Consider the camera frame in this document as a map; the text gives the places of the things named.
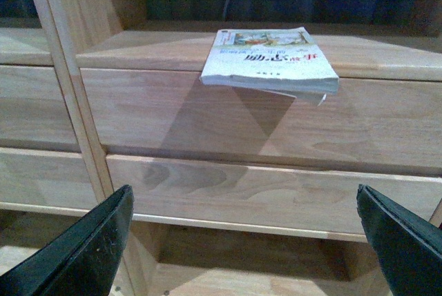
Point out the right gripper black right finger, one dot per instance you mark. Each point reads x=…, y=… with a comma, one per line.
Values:
x=408, y=247

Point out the light wooden bookshelf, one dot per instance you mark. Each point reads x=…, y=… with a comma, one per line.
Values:
x=237, y=192

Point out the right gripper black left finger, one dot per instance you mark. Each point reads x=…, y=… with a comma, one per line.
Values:
x=84, y=259

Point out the white paperback book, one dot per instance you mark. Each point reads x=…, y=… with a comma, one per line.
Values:
x=286, y=62

